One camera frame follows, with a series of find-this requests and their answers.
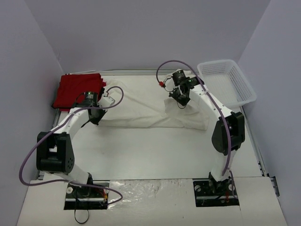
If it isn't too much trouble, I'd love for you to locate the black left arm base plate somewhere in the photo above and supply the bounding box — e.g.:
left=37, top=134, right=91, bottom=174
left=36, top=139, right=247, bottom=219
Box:
left=64, top=184, right=109, bottom=210

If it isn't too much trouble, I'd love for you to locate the white t-shirt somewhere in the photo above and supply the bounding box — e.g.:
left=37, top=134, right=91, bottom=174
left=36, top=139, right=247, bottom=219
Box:
left=100, top=75, right=209, bottom=130

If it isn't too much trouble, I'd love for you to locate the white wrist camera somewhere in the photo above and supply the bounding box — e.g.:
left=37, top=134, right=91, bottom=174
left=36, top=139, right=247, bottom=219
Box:
left=159, top=74, right=175, bottom=90
left=98, top=96, right=116, bottom=110

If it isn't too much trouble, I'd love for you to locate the thin black cable loop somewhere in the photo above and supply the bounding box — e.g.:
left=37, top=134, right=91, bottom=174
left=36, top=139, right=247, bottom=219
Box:
left=74, top=200, right=90, bottom=224

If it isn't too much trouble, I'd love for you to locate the white foam board front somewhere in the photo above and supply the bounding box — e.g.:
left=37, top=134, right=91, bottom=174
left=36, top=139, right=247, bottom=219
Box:
left=18, top=177, right=286, bottom=226

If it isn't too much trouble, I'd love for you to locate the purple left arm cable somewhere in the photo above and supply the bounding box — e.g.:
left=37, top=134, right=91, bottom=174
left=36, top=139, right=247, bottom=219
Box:
left=18, top=86, right=125, bottom=204

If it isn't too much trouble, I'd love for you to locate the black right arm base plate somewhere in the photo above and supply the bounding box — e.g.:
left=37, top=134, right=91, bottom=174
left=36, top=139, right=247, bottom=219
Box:
left=193, top=179, right=239, bottom=208

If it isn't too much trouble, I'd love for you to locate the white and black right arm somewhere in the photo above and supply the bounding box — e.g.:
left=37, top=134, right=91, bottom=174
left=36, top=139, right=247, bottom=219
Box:
left=169, top=70, right=245, bottom=194

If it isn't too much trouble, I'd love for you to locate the white plastic basket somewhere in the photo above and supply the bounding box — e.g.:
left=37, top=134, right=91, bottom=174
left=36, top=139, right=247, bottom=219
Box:
left=197, top=59, right=257, bottom=108

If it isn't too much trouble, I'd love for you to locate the dark red folded t-shirt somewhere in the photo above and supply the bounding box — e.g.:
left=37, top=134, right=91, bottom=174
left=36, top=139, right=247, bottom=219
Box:
left=58, top=73, right=106, bottom=99

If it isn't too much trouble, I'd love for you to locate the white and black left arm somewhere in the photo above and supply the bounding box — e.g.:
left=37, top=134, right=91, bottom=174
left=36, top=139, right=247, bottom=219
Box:
left=36, top=92, right=115, bottom=197

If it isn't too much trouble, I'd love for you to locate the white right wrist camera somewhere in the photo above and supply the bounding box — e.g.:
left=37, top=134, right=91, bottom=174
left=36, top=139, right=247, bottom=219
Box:
left=159, top=74, right=175, bottom=90

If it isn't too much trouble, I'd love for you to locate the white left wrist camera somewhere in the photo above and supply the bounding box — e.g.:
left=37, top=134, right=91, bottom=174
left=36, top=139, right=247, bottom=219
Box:
left=98, top=96, right=116, bottom=110

